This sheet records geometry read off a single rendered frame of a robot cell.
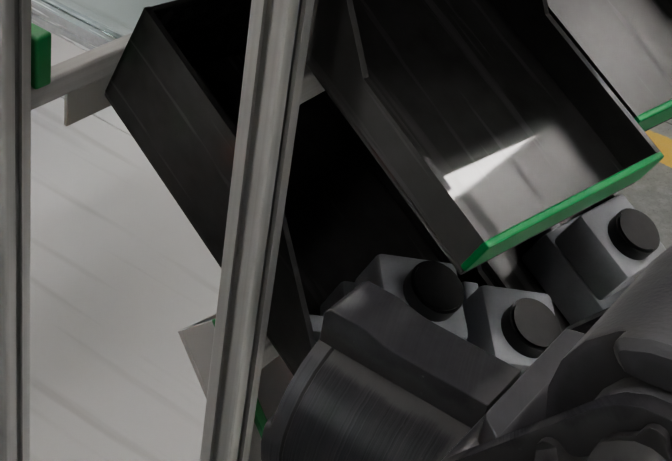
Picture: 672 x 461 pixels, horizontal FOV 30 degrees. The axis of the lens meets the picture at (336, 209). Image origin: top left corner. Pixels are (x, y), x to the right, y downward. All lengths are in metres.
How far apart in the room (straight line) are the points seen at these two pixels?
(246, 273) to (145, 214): 0.78
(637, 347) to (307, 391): 0.11
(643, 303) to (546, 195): 0.30
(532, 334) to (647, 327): 0.36
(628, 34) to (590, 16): 0.02
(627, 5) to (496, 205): 0.21
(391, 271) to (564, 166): 0.10
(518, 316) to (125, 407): 0.57
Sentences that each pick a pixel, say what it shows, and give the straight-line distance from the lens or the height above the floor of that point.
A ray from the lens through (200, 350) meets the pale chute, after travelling 0.71.
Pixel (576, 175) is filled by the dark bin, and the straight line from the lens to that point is 0.60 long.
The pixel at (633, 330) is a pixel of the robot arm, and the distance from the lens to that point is 0.28.
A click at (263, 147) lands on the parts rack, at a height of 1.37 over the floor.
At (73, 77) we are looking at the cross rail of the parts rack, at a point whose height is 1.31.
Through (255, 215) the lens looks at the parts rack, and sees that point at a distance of 0.57.
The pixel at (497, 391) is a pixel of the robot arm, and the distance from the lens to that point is 0.34.
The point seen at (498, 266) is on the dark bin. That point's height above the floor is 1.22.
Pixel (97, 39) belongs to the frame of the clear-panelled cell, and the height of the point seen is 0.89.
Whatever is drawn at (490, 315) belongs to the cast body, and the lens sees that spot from 0.64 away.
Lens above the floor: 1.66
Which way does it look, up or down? 34 degrees down
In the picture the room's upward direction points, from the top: 10 degrees clockwise
